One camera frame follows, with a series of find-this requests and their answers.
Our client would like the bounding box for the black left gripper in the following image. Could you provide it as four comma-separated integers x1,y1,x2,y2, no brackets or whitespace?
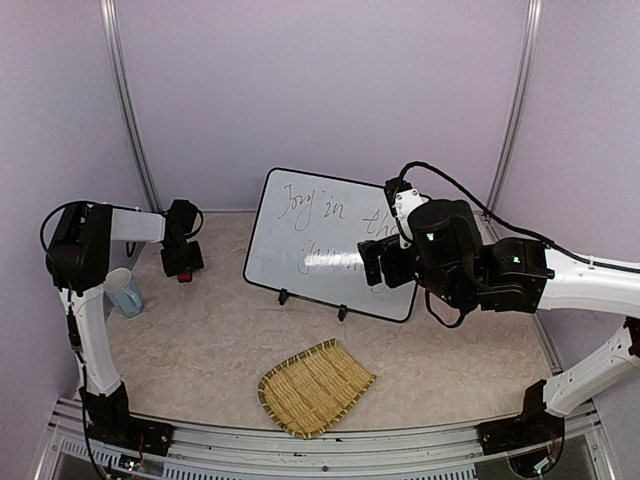
161,239,205,276

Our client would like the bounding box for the red bone-shaped eraser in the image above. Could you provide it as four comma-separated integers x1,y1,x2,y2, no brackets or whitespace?
177,272,193,283

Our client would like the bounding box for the white whiteboard black frame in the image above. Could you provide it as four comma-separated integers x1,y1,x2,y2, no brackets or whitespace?
243,167,416,323

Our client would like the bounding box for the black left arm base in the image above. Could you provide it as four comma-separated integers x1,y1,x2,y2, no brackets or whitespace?
79,383,174,457

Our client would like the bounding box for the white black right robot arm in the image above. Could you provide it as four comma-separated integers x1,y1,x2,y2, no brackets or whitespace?
357,191,639,444

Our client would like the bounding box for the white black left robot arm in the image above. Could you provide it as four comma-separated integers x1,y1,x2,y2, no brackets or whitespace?
39,199,204,445

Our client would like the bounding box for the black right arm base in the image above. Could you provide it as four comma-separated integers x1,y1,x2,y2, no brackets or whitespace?
477,380,565,455

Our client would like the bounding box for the black whiteboard stand foot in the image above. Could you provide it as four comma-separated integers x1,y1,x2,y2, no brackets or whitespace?
337,304,349,322
278,288,291,306

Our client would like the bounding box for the light blue mug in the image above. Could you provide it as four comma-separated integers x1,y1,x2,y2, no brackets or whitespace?
103,267,144,318

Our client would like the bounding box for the woven bamboo tray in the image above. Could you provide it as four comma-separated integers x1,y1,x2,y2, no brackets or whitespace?
257,338,376,440

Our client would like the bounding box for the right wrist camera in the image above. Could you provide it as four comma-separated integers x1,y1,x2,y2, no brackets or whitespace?
384,178,430,249

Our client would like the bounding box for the aluminium front rail frame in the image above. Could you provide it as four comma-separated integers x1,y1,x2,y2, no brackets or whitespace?
27,398,622,479

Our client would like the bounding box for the aluminium corner post left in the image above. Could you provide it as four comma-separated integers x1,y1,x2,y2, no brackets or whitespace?
99,0,163,213

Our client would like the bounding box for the aluminium corner post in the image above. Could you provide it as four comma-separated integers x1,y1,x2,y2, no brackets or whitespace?
488,0,543,212
99,0,163,213

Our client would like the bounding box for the aluminium corner post right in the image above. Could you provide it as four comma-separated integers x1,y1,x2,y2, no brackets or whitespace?
488,0,543,212

